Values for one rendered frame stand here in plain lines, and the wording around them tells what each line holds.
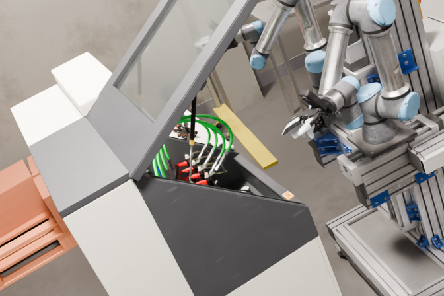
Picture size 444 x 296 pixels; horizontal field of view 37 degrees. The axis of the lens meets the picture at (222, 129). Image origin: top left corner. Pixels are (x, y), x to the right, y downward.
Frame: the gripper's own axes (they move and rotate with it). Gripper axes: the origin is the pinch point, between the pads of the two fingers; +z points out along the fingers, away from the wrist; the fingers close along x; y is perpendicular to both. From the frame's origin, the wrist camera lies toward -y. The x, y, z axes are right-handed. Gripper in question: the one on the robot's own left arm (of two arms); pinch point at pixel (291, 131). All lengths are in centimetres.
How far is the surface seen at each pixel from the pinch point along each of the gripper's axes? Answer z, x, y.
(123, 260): 57, 50, 20
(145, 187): 39, 41, -1
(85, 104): 16, 105, -23
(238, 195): 10.1, 34.7, 23.7
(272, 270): 10, 40, 64
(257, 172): -25, 70, 42
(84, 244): 66, 51, 5
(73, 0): -113, 333, -42
